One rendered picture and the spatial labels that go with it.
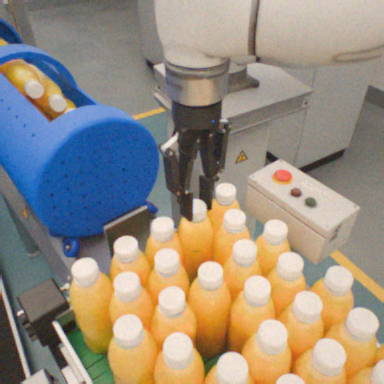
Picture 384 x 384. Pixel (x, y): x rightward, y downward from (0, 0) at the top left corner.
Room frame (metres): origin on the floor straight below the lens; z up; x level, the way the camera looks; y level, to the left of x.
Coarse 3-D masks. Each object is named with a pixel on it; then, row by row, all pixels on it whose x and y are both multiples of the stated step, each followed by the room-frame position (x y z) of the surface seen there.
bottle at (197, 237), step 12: (204, 216) 0.51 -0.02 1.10; (180, 228) 0.51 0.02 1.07; (192, 228) 0.49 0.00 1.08; (204, 228) 0.50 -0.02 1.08; (192, 240) 0.48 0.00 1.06; (204, 240) 0.49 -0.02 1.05; (192, 252) 0.48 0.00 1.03; (204, 252) 0.48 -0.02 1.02; (192, 264) 0.48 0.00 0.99; (192, 276) 0.48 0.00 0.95
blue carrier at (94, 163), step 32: (0, 32) 1.34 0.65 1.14; (0, 64) 0.91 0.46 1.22; (0, 96) 0.76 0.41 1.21; (0, 128) 0.69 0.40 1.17; (32, 128) 0.63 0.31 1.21; (64, 128) 0.60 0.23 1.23; (96, 128) 0.62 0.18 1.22; (128, 128) 0.66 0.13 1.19; (0, 160) 0.68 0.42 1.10; (32, 160) 0.57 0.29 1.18; (64, 160) 0.57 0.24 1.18; (96, 160) 0.61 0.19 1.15; (128, 160) 0.65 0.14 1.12; (32, 192) 0.53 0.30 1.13; (64, 192) 0.56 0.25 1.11; (96, 192) 0.60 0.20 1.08; (128, 192) 0.64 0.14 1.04; (64, 224) 0.55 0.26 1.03; (96, 224) 0.59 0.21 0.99
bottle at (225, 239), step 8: (216, 232) 0.49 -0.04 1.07; (224, 232) 0.48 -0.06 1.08; (232, 232) 0.47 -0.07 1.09; (240, 232) 0.48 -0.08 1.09; (248, 232) 0.49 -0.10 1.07; (216, 240) 0.48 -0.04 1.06; (224, 240) 0.47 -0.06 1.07; (232, 240) 0.46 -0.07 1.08; (216, 248) 0.47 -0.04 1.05; (224, 248) 0.46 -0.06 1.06; (232, 248) 0.46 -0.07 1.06; (216, 256) 0.47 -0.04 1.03; (224, 256) 0.46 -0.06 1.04
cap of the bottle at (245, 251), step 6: (240, 240) 0.43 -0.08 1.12; (246, 240) 0.43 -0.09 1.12; (234, 246) 0.42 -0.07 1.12; (240, 246) 0.42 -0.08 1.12; (246, 246) 0.42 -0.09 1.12; (252, 246) 0.42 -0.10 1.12; (234, 252) 0.41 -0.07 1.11; (240, 252) 0.41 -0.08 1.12; (246, 252) 0.41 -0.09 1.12; (252, 252) 0.41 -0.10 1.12; (240, 258) 0.40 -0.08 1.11; (246, 258) 0.40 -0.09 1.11; (252, 258) 0.40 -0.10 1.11
